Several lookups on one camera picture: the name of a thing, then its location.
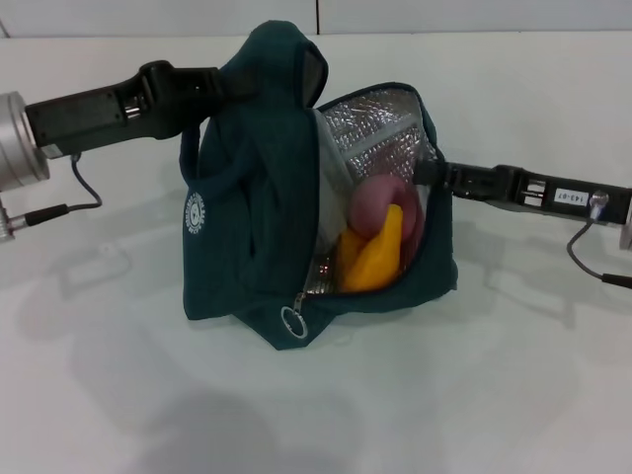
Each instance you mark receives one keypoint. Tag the dark teal insulated lunch bag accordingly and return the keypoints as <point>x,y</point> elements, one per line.
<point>252,222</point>

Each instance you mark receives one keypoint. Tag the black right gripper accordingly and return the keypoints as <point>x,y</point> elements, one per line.
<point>558,195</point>

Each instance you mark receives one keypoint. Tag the yellow toy banana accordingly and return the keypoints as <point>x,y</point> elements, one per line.
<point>372,257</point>

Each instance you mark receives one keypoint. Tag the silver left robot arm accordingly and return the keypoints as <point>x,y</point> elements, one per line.
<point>17,143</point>

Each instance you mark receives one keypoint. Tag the pink toy peach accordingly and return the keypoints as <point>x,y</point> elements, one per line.
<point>377,202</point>

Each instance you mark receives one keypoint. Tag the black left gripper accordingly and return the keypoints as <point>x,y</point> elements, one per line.
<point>108,116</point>

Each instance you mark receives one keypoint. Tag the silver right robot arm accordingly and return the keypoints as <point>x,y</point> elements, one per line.
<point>627,227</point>

